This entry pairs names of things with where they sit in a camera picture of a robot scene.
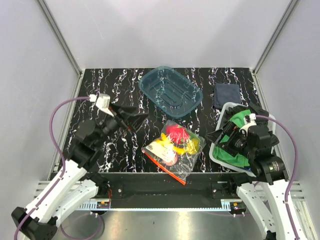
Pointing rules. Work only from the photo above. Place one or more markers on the clear zip top bag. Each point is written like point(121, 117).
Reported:
point(185, 165)

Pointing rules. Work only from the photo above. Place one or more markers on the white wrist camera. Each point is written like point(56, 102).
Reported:
point(102, 102)
point(249, 121)

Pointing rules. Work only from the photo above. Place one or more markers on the aluminium frame post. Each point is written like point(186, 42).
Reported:
point(292, 5)
point(58, 35)

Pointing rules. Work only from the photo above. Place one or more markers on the right aluminium frame post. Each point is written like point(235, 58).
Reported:
point(292, 5)

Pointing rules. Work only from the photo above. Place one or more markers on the navy folded cloth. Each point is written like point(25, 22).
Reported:
point(224, 93)

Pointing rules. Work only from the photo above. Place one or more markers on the purple fake fruit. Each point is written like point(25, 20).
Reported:
point(171, 160)

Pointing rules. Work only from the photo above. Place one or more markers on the yellow fake banana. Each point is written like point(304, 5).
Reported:
point(166, 142)

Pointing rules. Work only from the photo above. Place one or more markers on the green cloth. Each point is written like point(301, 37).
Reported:
point(238, 160)

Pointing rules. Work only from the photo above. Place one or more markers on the red fake fruit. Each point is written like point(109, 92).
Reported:
point(177, 134)

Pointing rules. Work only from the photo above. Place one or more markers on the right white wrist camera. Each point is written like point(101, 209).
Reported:
point(249, 121)

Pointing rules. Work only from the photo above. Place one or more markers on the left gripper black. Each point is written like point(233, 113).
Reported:
point(135, 120)

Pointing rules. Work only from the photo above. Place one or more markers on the orange fake fruit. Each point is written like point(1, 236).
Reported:
point(192, 147)

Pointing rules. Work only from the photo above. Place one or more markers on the black cloth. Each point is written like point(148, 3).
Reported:
point(260, 112)

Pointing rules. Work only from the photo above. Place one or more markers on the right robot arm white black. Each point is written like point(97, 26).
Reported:
point(263, 187)

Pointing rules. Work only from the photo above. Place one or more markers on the teal plastic container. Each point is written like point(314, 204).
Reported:
point(169, 90)

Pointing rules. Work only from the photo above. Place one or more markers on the left aluminium frame post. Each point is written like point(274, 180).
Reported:
point(58, 35)

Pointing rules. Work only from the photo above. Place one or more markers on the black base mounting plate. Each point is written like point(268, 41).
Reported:
point(161, 192)

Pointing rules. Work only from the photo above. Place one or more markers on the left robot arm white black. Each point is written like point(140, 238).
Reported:
point(74, 184)

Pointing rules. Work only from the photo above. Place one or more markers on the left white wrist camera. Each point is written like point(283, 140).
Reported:
point(102, 102)

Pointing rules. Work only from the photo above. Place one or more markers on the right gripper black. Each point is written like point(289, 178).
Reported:
point(232, 130)

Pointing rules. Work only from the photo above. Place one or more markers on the white plastic basket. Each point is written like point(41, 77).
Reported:
point(246, 170)

